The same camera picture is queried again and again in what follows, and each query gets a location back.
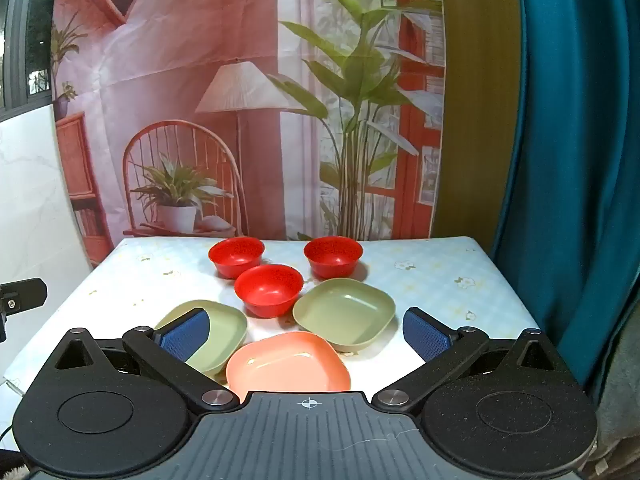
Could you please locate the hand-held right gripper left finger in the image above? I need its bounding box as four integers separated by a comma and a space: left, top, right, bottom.
50, 308, 241, 415

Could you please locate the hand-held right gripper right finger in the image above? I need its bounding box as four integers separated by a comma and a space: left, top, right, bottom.
371, 306, 571, 416

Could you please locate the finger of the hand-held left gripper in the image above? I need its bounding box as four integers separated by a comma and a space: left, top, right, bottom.
0, 277, 49, 343

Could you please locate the green square plate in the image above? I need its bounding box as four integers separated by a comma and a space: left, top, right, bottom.
292, 277, 396, 354
154, 299, 249, 375

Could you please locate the red bowl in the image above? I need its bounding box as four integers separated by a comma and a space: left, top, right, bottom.
303, 236, 364, 280
208, 236, 265, 280
234, 264, 304, 319

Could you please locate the pink square plate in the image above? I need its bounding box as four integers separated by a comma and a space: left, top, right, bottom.
225, 331, 352, 404

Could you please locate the floral light tablecloth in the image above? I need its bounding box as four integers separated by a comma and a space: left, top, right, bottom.
2, 235, 544, 401

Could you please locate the grey fabric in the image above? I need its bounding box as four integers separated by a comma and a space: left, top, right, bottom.
592, 317, 640, 480

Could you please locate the teal curtain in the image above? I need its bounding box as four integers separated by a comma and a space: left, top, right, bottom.
489, 0, 640, 407

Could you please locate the printed room-scene backdrop cloth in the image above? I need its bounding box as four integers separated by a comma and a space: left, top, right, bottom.
51, 0, 448, 269

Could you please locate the dark window frame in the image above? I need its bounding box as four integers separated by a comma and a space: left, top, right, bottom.
0, 0, 57, 112

